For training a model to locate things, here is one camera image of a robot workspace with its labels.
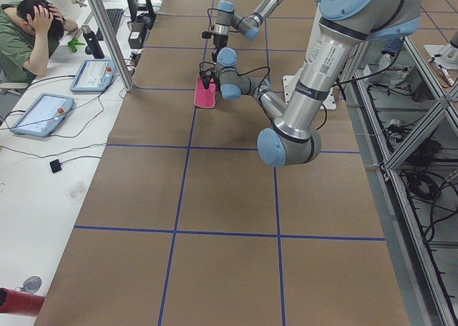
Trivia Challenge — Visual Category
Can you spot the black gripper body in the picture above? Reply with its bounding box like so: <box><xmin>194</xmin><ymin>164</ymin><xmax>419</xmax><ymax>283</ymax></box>
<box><xmin>213</xmin><ymin>34</ymin><xmax>228</xmax><ymax>54</ymax></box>

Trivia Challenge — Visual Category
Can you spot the pink and grey towel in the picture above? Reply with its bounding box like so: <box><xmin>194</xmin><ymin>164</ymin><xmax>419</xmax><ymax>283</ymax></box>
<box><xmin>194</xmin><ymin>77</ymin><xmax>216</xmax><ymax>109</ymax></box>

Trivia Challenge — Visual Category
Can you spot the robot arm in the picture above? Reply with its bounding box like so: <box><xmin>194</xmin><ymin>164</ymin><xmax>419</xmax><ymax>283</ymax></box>
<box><xmin>202</xmin><ymin>0</ymin><xmax>284</xmax><ymax>62</ymax></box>
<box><xmin>214</xmin><ymin>0</ymin><xmax>422</xmax><ymax>167</ymax></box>

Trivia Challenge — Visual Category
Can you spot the black monitor stand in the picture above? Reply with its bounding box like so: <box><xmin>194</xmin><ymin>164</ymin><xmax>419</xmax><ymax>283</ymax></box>
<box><xmin>127</xmin><ymin>0</ymin><xmax>156</xmax><ymax>29</ymax></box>

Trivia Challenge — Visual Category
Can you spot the black box with label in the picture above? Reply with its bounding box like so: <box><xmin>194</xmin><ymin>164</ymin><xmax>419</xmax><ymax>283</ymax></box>
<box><xmin>128</xmin><ymin>22</ymin><xmax>147</xmax><ymax>49</ymax></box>

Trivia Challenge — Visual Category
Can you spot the black keyboard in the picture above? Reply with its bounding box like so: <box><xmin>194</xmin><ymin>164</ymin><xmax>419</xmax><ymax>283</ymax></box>
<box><xmin>105</xmin><ymin>8</ymin><xmax>123</xmax><ymax>34</ymax></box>

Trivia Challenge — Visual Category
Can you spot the black water bottle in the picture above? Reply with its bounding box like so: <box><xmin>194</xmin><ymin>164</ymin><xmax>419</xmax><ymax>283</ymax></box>
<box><xmin>81</xmin><ymin>24</ymin><xmax>104</xmax><ymax>59</ymax></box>

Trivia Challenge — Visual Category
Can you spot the far blue teach pendant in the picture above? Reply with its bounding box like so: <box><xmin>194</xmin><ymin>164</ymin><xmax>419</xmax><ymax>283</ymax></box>
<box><xmin>69</xmin><ymin>59</ymin><xmax>116</xmax><ymax>93</ymax></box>

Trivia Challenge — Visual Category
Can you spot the blue teach pendant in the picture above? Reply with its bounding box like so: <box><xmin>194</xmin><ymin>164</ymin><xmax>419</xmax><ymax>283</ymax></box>
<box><xmin>69</xmin><ymin>59</ymin><xmax>116</xmax><ymax>93</ymax></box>
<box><xmin>10</xmin><ymin>93</ymin><xmax>74</xmax><ymax>137</ymax></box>

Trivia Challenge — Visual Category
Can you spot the green toy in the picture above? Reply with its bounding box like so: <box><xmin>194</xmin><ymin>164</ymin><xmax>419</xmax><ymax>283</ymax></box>
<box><xmin>67</xmin><ymin>37</ymin><xmax>86</xmax><ymax>53</ymax></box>

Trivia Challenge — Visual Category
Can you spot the person in green shirt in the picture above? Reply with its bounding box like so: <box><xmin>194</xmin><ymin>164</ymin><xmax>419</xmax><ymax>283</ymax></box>
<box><xmin>1</xmin><ymin>0</ymin><xmax>79</xmax><ymax>84</ymax></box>

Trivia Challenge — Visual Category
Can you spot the near blue teach pendant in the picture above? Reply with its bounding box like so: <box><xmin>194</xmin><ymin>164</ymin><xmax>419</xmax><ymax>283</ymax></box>
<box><xmin>10</xmin><ymin>93</ymin><xmax>74</xmax><ymax>137</ymax></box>

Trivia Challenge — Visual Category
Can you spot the small black square device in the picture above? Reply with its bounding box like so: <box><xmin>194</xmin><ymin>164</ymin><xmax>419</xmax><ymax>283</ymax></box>
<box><xmin>49</xmin><ymin>159</ymin><xmax>62</xmax><ymax>174</ymax></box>

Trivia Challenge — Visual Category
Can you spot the round metal disc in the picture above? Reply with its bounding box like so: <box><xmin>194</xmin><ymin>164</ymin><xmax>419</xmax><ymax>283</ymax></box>
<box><xmin>21</xmin><ymin>275</ymin><xmax>42</xmax><ymax>294</ymax></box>

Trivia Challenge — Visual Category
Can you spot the red cylinder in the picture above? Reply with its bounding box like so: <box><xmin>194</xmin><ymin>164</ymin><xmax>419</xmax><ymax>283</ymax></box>
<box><xmin>0</xmin><ymin>287</ymin><xmax>45</xmax><ymax>317</ymax></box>

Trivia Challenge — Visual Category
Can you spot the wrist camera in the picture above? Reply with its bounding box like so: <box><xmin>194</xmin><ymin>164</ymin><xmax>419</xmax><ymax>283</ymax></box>
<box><xmin>199</xmin><ymin>61</ymin><xmax>215</xmax><ymax>90</ymax></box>
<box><xmin>201</xmin><ymin>31</ymin><xmax>213</xmax><ymax>39</ymax></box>

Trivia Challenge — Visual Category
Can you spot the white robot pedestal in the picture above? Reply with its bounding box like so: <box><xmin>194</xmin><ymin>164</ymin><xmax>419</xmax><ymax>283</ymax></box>
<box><xmin>283</xmin><ymin>0</ymin><xmax>336</xmax><ymax>110</ymax></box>

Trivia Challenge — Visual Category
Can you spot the aluminium frame post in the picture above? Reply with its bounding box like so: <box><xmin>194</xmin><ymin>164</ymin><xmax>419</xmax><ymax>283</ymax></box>
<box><xmin>87</xmin><ymin>0</ymin><xmax>134</xmax><ymax>93</ymax></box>

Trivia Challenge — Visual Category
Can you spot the aluminium frame rack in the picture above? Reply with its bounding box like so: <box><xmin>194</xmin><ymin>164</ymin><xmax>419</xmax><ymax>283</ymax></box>
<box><xmin>343</xmin><ymin>0</ymin><xmax>458</xmax><ymax>326</ymax></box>

